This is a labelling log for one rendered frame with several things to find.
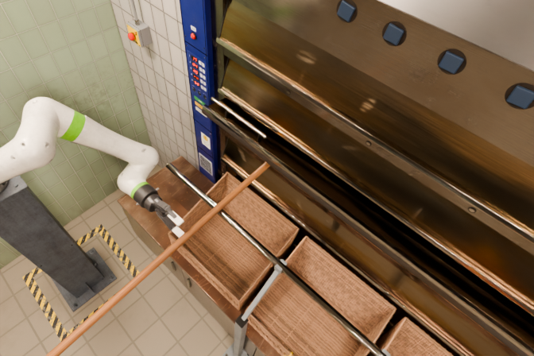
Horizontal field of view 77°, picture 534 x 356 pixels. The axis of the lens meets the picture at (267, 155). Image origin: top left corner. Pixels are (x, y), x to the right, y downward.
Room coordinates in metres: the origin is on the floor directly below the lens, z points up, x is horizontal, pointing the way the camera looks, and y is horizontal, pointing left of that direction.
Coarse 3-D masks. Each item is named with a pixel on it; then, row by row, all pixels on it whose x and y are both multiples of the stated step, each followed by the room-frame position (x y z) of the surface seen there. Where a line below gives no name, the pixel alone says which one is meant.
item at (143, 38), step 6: (126, 24) 1.53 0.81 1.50; (132, 24) 1.52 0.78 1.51; (144, 24) 1.54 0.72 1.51; (132, 30) 1.50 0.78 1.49; (138, 30) 1.48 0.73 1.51; (144, 30) 1.50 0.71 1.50; (138, 36) 1.47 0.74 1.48; (144, 36) 1.49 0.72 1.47; (150, 36) 1.52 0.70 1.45; (138, 42) 1.48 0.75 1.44; (144, 42) 1.49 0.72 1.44; (150, 42) 1.52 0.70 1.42
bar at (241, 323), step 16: (176, 176) 0.87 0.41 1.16; (256, 240) 0.60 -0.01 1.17; (272, 256) 0.54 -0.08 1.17; (288, 272) 0.48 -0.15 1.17; (304, 288) 0.43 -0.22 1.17; (256, 304) 0.39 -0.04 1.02; (320, 304) 0.38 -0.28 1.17; (240, 320) 0.33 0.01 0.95; (336, 320) 0.33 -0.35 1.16; (240, 336) 0.31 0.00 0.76; (240, 352) 0.32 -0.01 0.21; (384, 352) 0.25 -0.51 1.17
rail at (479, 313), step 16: (208, 112) 1.06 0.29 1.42; (256, 144) 0.91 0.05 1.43; (272, 160) 0.84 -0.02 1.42; (320, 192) 0.71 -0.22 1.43; (336, 208) 0.66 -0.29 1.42; (384, 240) 0.55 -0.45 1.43; (400, 256) 0.50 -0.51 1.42; (448, 288) 0.41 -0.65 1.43; (464, 304) 0.37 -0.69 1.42; (512, 336) 0.29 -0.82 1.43; (528, 352) 0.26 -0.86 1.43
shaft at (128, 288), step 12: (264, 168) 0.95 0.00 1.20; (252, 180) 0.88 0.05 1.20; (240, 192) 0.81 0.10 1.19; (204, 216) 0.66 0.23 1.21; (192, 228) 0.60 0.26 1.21; (180, 240) 0.54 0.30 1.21; (168, 252) 0.49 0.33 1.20; (156, 264) 0.43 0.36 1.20; (144, 276) 0.38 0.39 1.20; (132, 288) 0.34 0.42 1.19; (108, 300) 0.28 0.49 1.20; (96, 312) 0.24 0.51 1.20; (84, 324) 0.20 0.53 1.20; (72, 336) 0.16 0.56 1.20; (60, 348) 0.12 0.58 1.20
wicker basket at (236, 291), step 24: (216, 192) 1.06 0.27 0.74; (192, 216) 0.90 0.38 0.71; (216, 216) 0.98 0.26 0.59; (240, 216) 0.99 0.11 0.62; (264, 216) 0.94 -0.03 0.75; (216, 240) 0.83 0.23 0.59; (240, 240) 0.85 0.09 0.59; (264, 240) 0.87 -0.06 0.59; (288, 240) 0.78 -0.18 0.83; (192, 264) 0.66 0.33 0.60; (216, 264) 0.69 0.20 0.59; (240, 264) 0.70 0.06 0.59; (216, 288) 0.55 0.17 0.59; (240, 288) 0.57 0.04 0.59
